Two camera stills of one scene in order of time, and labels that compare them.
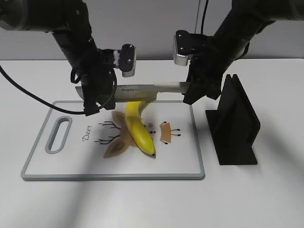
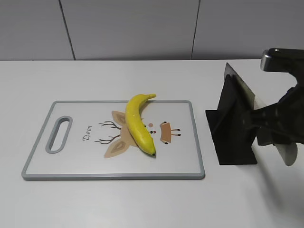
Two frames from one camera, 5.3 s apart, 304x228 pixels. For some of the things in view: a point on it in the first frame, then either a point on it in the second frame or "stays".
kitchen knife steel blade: x=142 y=92 to x=288 y=151
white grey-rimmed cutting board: x=75 y=147 stays
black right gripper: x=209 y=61 to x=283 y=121
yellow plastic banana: x=140 y=134 stays
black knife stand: x=233 y=127 stays
